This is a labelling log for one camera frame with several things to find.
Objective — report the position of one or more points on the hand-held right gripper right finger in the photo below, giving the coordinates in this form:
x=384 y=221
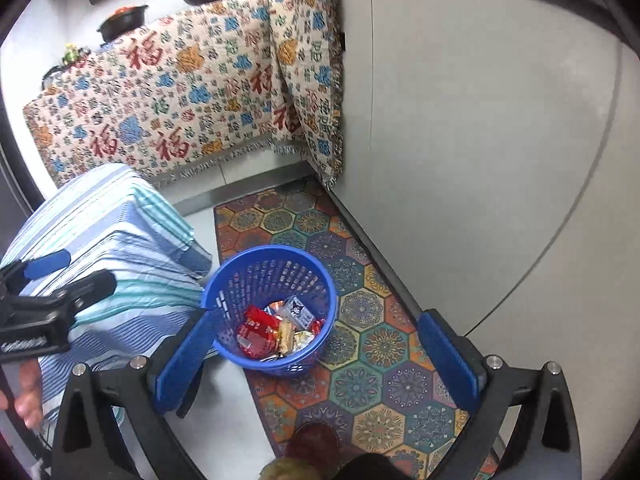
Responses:
x=447 y=360

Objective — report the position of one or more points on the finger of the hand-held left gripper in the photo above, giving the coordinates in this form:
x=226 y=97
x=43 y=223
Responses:
x=90 y=285
x=47 y=265

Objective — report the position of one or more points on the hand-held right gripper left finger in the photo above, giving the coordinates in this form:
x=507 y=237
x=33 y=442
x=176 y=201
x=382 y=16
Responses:
x=185 y=360

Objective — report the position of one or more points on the red wrapper packet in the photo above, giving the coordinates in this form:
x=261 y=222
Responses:
x=255 y=332

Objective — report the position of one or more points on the blue plastic basket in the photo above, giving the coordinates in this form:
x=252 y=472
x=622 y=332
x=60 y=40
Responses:
x=270 y=265

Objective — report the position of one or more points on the person's left hand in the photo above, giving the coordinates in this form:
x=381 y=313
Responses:
x=27 y=390

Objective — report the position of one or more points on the blue green striped tablecloth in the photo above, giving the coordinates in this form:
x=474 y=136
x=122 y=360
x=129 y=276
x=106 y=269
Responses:
x=100 y=220

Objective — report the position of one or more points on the colourful hexagon floor mat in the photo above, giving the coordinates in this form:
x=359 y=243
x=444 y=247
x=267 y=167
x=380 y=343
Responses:
x=360 y=310

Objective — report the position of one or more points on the person's dark trouser leg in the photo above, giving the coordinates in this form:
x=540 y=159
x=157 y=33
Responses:
x=367 y=467

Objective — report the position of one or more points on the tan fuzzy slipper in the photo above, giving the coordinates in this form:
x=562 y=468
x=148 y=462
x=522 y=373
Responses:
x=287 y=470

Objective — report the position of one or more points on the dark red slipper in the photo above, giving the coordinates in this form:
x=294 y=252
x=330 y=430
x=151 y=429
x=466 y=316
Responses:
x=315 y=440

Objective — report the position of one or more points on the large printed cloth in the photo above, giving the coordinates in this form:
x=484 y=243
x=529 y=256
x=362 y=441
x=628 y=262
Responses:
x=150 y=100

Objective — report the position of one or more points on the white kitchen cabinet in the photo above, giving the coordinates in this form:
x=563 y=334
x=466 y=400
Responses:
x=475 y=160

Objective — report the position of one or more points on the cluster of sauce bottles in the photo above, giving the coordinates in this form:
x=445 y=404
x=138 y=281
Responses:
x=76 y=54

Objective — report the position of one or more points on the black clay pot orange lid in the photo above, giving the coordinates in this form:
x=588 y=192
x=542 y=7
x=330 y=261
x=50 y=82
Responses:
x=122 y=25

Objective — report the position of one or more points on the narrow printed cloth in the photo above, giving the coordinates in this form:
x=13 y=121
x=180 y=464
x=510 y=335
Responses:
x=310 y=85

